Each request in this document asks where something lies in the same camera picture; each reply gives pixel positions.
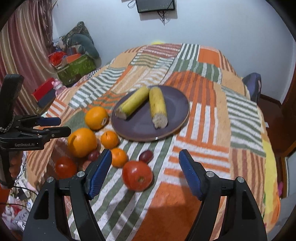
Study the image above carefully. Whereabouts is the large orange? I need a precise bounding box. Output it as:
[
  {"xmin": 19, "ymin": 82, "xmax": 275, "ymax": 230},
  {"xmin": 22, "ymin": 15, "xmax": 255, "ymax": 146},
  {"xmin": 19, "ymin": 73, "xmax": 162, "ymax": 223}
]
[{"xmin": 67, "ymin": 128, "xmax": 98, "ymax": 158}]

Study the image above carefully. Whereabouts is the red tomato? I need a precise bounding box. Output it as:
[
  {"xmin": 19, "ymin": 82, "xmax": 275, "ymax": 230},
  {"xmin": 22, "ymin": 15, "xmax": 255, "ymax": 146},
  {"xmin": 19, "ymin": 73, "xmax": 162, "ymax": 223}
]
[
  {"xmin": 121, "ymin": 161, "xmax": 153, "ymax": 192},
  {"xmin": 55, "ymin": 157, "xmax": 77, "ymax": 179}
]

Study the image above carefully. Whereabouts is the green storage box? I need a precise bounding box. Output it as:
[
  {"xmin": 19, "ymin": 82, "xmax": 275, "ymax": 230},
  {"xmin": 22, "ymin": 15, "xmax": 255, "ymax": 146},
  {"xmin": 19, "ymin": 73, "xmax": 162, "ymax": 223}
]
[{"xmin": 57, "ymin": 55, "xmax": 96, "ymax": 87}]

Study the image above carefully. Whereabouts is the yellow corn cob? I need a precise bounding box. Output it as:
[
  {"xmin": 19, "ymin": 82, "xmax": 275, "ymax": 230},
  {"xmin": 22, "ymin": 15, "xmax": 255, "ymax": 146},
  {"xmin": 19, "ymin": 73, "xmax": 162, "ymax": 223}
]
[
  {"xmin": 115, "ymin": 86, "xmax": 149, "ymax": 120},
  {"xmin": 149, "ymin": 86, "xmax": 168, "ymax": 129}
]

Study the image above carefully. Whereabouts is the striped red curtain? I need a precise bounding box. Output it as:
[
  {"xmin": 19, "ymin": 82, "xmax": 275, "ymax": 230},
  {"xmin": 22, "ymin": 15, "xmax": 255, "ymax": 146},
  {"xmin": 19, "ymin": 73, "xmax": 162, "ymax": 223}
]
[{"xmin": 1, "ymin": 1, "xmax": 57, "ymax": 115}]

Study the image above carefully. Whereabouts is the dark red plum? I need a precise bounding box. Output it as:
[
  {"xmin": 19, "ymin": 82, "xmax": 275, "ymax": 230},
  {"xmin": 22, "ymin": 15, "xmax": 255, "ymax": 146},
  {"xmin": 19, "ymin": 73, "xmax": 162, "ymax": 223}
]
[
  {"xmin": 87, "ymin": 150, "xmax": 100, "ymax": 161},
  {"xmin": 139, "ymin": 150, "xmax": 154, "ymax": 163}
]

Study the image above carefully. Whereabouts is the patchwork striped bed blanket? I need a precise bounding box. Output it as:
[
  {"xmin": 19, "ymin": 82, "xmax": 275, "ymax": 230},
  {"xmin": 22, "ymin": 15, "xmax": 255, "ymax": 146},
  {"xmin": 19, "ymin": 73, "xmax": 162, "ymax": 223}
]
[{"xmin": 25, "ymin": 43, "xmax": 282, "ymax": 241}]

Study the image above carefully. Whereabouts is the small black wall monitor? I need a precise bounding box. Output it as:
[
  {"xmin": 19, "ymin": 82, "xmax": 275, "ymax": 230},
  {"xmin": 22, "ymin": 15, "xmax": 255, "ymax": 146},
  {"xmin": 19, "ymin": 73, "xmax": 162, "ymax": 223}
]
[{"xmin": 135, "ymin": 0, "xmax": 175, "ymax": 13}]

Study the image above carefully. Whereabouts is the small-navel orange with sticker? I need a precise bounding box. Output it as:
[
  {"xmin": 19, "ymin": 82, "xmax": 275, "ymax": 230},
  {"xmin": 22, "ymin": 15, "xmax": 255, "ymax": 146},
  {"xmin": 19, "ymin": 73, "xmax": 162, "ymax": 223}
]
[{"xmin": 84, "ymin": 106, "xmax": 109, "ymax": 131}]

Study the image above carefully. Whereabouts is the pink toy figure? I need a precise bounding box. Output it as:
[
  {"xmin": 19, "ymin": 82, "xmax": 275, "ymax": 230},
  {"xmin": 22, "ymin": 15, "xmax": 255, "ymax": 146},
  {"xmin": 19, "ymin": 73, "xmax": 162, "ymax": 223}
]
[{"xmin": 52, "ymin": 79, "xmax": 65, "ymax": 96}]

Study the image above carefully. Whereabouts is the red gift box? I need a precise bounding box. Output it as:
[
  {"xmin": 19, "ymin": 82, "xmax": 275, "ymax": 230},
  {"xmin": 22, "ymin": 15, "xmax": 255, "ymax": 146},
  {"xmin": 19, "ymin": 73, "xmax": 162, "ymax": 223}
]
[{"xmin": 32, "ymin": 77, "xmax": 55, "ymax": 102}]

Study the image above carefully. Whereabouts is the small tangerine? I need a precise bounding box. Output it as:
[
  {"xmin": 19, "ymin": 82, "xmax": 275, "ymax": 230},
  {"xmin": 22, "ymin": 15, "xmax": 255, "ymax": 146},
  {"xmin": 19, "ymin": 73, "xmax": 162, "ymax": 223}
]
[
  {"xmin": 100, "ymin": 131, "xmax": 120, "ymax": 150},
  {"xmin": 111, "ymin": 148, "xmax": 128, "ymax": 168}
]

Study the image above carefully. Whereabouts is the purple round plate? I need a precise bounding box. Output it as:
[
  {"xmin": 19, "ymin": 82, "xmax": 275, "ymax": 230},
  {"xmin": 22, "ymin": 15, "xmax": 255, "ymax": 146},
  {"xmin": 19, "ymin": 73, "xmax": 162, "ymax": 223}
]
[{"xmin": 110, "ymin": 85, "xmax": 190, "ymax": 142}]

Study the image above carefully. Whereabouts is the red plastic bag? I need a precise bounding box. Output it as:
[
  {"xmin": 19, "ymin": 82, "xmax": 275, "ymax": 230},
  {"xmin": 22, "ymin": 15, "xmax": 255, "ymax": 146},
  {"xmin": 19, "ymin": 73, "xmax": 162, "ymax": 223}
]
[{"xmin": 48, "ymin": 51, "xmax": 67, "ymax": 67}]

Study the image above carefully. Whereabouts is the grey plush toy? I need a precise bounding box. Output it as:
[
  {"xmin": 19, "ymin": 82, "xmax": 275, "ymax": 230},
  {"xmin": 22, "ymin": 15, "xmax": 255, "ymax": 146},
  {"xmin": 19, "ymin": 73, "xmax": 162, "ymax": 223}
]
[{"xmin": 68, "ymin": 34, "xmax": 99, "ymax": 59}]

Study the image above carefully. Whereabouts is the camouflage cushion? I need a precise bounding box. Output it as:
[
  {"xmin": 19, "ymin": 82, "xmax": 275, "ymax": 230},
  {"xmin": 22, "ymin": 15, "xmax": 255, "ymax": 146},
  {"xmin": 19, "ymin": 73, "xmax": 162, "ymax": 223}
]
[{"xmin": 60, "ymin": 21, "xmax": 94, "ymax": 43}]

